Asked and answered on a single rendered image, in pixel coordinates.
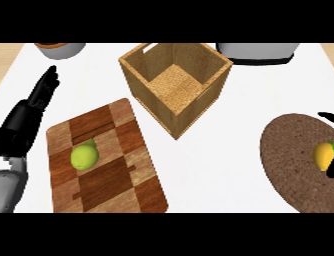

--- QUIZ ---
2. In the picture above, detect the grey pot with brown rim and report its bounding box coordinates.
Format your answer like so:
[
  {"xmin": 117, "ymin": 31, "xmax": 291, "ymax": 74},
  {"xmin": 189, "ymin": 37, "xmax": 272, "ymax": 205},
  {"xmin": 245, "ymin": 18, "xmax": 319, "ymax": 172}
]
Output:
[{"xmin": 33, "ymin": 42, "xmax": 87, "ymax": 61}]

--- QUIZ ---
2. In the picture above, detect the square wooden basket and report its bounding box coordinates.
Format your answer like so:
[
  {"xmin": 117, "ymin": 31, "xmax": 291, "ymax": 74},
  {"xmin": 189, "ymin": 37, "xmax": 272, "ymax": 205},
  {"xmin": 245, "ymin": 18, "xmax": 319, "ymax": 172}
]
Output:
[{"xmin": 117, "ymin": 42, "xmax": 235, "ymax": 141}]

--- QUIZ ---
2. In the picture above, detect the yellow lemon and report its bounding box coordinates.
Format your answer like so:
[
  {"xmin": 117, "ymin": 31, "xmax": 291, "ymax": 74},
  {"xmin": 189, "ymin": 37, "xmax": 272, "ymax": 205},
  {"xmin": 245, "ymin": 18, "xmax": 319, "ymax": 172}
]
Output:
[{"xmin": 312, "ymin": 141, "xmax": 334, "ymax": 172}]

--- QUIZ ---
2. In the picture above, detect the white appliance with black base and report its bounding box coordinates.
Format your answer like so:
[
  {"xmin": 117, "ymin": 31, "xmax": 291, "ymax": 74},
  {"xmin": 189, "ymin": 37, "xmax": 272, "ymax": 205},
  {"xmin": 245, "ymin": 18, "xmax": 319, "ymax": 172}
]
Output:
[{"xmin": 216, "ymin": 42, "xmax": 301, "ymax": 66}]

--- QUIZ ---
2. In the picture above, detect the checkered wooden cutting board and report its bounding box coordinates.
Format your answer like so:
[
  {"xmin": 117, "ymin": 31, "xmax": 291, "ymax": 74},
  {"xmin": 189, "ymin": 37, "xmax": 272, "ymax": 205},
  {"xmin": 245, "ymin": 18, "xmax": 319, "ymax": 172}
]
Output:
[{"xmin": 45, "ymin": 97, "xmax": 170, "ymax": 214}]

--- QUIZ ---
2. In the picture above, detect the round brown woven placemat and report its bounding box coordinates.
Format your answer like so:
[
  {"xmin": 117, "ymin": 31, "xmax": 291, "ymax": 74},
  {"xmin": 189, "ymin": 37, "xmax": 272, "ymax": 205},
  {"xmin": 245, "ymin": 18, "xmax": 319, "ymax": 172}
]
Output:
[{"xmin": 259, "ymin": 113, "xmax": 334, "ymax": 214}]

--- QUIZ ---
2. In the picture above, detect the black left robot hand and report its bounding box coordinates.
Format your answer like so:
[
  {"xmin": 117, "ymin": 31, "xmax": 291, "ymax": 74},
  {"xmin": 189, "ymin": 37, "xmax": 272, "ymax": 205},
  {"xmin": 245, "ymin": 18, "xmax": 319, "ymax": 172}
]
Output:
[{"xmin": 0, "ymin": 65, "xmax": 61, "ymax": 158}]

